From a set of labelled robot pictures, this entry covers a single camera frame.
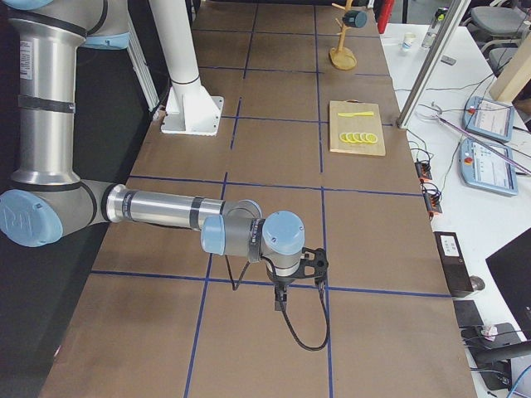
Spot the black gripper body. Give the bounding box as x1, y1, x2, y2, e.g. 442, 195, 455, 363
267, 270, 297, 293

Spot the teal mug yellow inside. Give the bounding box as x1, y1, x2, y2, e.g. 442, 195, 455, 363
342, 10, 368, 28

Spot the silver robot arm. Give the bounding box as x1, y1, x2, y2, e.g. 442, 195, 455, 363
1, 33, 312, 322

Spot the wooden cup storage rack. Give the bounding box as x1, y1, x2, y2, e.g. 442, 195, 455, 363
329, 18, 357, 70

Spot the paper cup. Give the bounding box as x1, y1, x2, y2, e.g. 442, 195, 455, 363
401, 32, 417, 52

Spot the black rectangular box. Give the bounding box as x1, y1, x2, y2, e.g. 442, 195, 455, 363
434, 231, 474, 298

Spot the orange black power connector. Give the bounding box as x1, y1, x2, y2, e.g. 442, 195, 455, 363
415, 161, 432, 182
422, 185, 442, 219

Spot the wooden cutting board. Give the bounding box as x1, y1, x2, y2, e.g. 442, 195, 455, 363
329, 100, 386, 157

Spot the yellow plastic knife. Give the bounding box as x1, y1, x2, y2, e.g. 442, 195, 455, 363
337, 111, 374, 118

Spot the metal reacher grabber tool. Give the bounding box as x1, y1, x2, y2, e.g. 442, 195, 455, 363
417, 101, 531, 177

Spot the black monitor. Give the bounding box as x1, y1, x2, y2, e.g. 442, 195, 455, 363
486, 231, 531, 340

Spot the teach pendant tablet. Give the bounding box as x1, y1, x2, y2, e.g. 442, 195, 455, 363
463, 96, 514, 143
459, 138, 519, 197

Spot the clear water bottle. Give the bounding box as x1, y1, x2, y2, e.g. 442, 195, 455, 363
421, 7, 448, 49

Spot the grey office chair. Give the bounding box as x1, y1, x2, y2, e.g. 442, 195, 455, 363
465, 6, 530, 75

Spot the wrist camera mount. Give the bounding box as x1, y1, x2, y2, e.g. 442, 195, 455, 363
298, 247, 329, 290

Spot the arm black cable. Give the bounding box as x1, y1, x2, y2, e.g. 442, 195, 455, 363
223, 255, 331, 352

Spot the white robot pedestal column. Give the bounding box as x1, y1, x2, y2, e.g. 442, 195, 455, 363
149, 0, 224, 136

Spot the aluminium frame post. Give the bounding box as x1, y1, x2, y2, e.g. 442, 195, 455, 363
397, 0, 470, 129

